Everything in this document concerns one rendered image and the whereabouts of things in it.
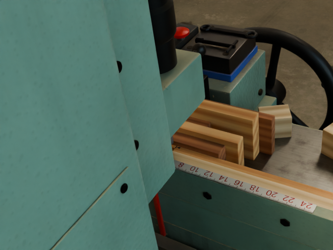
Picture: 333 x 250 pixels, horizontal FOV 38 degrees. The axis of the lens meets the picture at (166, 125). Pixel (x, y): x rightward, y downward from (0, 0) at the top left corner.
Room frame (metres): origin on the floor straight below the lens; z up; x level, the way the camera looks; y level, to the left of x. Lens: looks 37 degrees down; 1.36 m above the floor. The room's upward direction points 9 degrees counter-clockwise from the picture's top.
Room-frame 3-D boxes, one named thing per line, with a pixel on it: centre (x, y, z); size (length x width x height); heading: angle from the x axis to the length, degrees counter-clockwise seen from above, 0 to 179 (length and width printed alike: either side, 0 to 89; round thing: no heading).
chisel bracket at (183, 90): (0.49, 0.01, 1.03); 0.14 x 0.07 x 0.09; 142
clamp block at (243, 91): (0.68, -0.09, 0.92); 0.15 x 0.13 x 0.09; 52
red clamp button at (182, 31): (0.69, -0.04, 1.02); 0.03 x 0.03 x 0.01
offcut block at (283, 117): (0.55, -0.16, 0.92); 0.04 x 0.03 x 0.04; 83
